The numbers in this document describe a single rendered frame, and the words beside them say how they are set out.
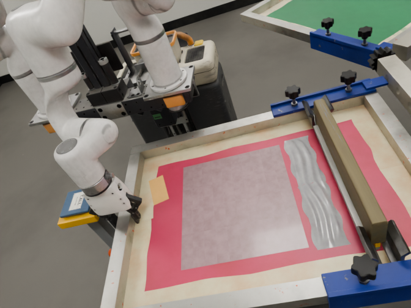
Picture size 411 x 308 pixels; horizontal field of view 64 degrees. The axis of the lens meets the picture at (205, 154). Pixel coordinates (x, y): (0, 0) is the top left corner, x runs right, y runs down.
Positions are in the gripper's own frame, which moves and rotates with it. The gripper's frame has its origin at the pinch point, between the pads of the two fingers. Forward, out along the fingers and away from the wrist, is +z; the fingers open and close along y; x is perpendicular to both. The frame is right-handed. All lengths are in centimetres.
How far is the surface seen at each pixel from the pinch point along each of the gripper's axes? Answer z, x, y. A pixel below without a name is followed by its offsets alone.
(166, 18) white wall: 82, -380, 42
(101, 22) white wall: 61, -380, 124
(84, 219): 3.3, -5.6, 16.1
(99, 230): 15.4, -10.0, 18.9
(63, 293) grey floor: 98, -34, 95
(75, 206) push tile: 1.0, -9.8, 19.1
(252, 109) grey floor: 98, -164, -39
